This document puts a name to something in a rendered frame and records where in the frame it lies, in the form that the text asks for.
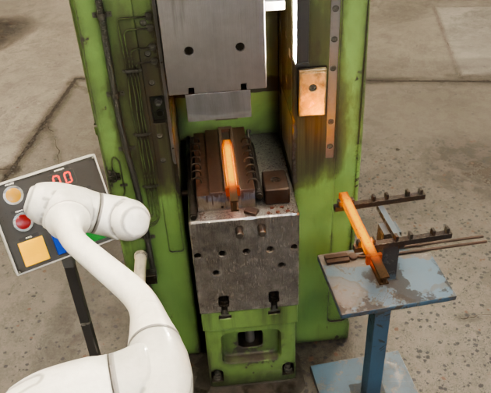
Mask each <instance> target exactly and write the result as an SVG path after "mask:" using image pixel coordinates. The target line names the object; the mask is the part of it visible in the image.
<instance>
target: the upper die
mask: <svg viewBox="0 0 491 393"><path fill-rule="evenodd" d="M185 102H186V109H187V116H188V122H198V121H207V120H217V119H235V118H245V117H252V110H251V92H250V89H249V90H247V89H246V84H245V83H242V84H241V90H230V91H221V92H210V93H201V94H195V93H194V88H189V94H185Z"/></svg>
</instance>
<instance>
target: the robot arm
mask: <svg viewBox="0 0 491 393"><path fill-rule="evenodd" d="M23 210H24V212H25V213H26V216H27V217H28V218H29V219H30V220H31V221H33V222H35V223H36V224H38V225H43V227H44V228H45V229H47V230H48V232H49V233H50V234H51V235H52V236H54V237H55V238H56V239H58V240H59V242H60V243H61V244H62V246H63V248H64V249H65V250H66V251H67V252H68V253H69V254H70V255H71V256H72V257H73V258H74V259H75V260H76V261H77V262H78V263H80V264H81V265H82V266H83V267H84V268H85V269H87V270H88V271H89V272H90V273H91V274H92V275H93V276H94V277H95V278H96V279H97V280H98V281H99V282H100V283H102V284H103V285H104V286H105V287H106V288H107V289H109V290H110V291H111V292H112V293H113V294H114V295H115V296H116V297H118V299H119V300H120V301H121V302H122V303H123V304H124V305H125V307H126V308H127V310H128V311H129V316H130V325H129V340H128V347H126V348H124V349H121V350H118V351H116V352H112V353H109V354H105V355H101V356H88V357H84V358H81V359H74V360H72V361H68V362H65V363H60V364H58V365H55V366H50V367H48V368H45V369H43V370H39V371H37V372H36V373H33V374H31V375H29V376H28V377H25V378H23V379H22V380H21V381H19V382H17V383H16V384H14V385H13V386H12V387H10V388H9V390H8V391H7V392H6V393H193V372H192V367H191V363H190V360H189V355H188V352H187V350H186V348H185V346H184V344H183V342H182V339H181V337H180V335H179V333H178V331H177V329H176V328H175V326H174V324H173V323H172V322H171V320H170V318H169V316H168V315H167V313H166V311H165V309H164V307H163V306H162V304H161V301H160V300H159V299H158V297H157V296H156V294H155V293H154V292H153V290H152V289H151V288H150V287H149V286H148V285H147V284H146V283H145V282H144V281H143V280H142V279H141V278H140V277H139V276H137V275H136V274H135V273H133V272H132V271H131V270H129V269H128V268H127V267H126V266H125V265H124V264H122V263H121V262H119V261H118V260H117V259H115V258H114V257H113V256H112V255H111V254H110V253H108V252H107V251H105V250H104V249H102V248H101V247H100V246H99V245H97V244H96V243H95V242H94V241H93V240H91V239H90V238H89V237H88V236H87V235H86V234H85V233H86V232H87V233H92V234H96V235H102V236H105V237H108V238H111V239H116V240H119V239H120V240H123V241H133V240H137V239H139V238H141V237H142V236H144V235H145V234H146V233H147V231H148V228H149V224H150V213H149V211H148V210H147V208H146V207H145V206H144V205H143V204H142V203H140V202H139V201H137V200H134V199H129V198H128V197H125V196H115V195H110V194H105V193H99V192H95V191H93V190H90V189H87V188H84V187H81V186H75V185H71V184H67V183H62V182H40V183H37V184H36V185H35V186H31V187H30V189H29V192H28V194H27V197H26V201H25V204H24V207H23Z"/></svg>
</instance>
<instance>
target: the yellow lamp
mask: <svg viewBox="0 0 491 393"><path fill-rule="evenodd" d="M5 197H6V199H7V201H9V202H11V203H15V202H18V201H19V200H20V198H21V192H20V191H19V190H18V189H17V188H10V189H8V190H7V191H6V194H5Z"/></svg>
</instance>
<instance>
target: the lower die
mask: <svg viewBox="0 0 491 393"><path fill-rule="evenodd" d="M217 128H218V130H217V129H213V130H205V133H194V134H193V136H196V137H198V138H199V139H200V142H199V143H198V139H196V138H194V143H198V144H199V146H200V149H199V148H198V146H197V145H196V144H194V149H197V150H199V151H200V156H199V153H198V151H194V155H195V156H198V157H200V159H201V162H200V161H199V158H195V163H199V164H200V165H201V169H200V167H199V165H195V170H200V171H201V173H202V175H201V176H200V173H199V172H196V177H200V178H201V179H202V184H200V180H199V179H196V199H197V207H198V211H215V210H224V209H231V205H230V198H229V196H226V186H227V179H226V173H225V166H224V153H223V147H222V139H221V129H229V130H230V136H231V146H232V153H233V158H234V164H235V174H236V180H237V186H238V185H239V190H240V196H238V208H241V207H247V206H249V207H255V206H256V200H255V187H254V182H253V180H250V181H249V184H248V183H247V182H248V180H249V179H251V178H252V177H253V174H252V173H251V172H250V173H249V174H248V176H246V173H247V172H248V171H252V169H251V165H249V166H247V169H245V166H246V165H247V164H250V160H249V158H247V159H246V160H245V162H244V159H245V158H246V157H249V152H248V151H247V152H245V155H242V154H243V152H244V151H245V150H248V147H247V145H245V146H244V147H243V149H242V145H243V144H245V143H246V139H244V140H243V141H242V143H241V139H242V138H243V137H246V135H245V130H244V127H235V128H232V127H231V126H224V127H217ZM221 206H224V208H221Z"/></svg>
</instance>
